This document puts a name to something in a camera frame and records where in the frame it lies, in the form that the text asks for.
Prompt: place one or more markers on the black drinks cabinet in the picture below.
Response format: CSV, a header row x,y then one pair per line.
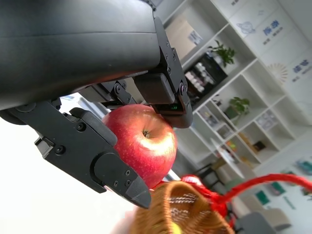
x,y
207,75

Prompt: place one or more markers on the small potted green plant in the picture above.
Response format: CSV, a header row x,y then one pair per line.
x,y
240,107
224,53

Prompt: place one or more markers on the red apple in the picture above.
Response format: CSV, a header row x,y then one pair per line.
x,y
146,146

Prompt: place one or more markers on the white cube shelf unit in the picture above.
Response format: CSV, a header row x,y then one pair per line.
x,y
256,97

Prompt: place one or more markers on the grey lounge chair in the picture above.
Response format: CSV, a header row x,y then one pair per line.
x,y
260,221

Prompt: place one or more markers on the brown cardboard box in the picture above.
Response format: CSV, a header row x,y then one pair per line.
x,y
184,34

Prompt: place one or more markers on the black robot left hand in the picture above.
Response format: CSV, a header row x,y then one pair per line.
x,y
73,48

